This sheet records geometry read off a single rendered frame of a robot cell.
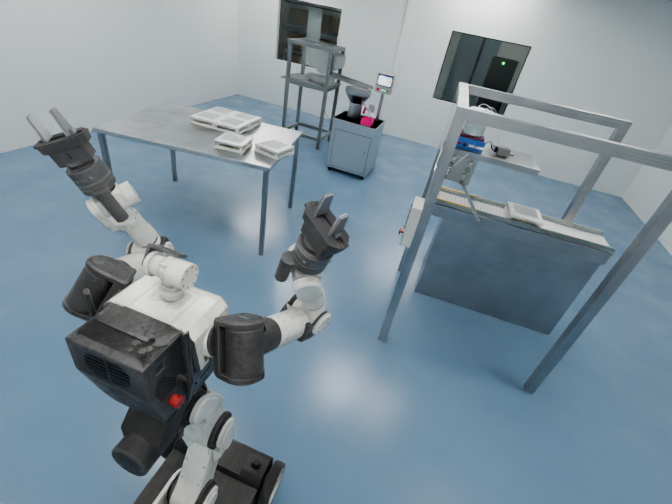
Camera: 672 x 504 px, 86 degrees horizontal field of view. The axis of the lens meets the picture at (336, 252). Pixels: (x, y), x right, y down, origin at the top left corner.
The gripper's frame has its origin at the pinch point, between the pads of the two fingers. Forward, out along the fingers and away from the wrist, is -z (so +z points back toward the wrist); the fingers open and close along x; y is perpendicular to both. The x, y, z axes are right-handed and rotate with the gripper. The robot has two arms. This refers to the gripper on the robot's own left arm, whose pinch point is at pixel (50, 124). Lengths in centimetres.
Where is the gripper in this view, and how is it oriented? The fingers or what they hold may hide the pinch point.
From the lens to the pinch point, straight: 111.1
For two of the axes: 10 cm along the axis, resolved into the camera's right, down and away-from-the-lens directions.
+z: 1.9, 6.8, 7.1
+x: 9.6, -2.7, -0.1
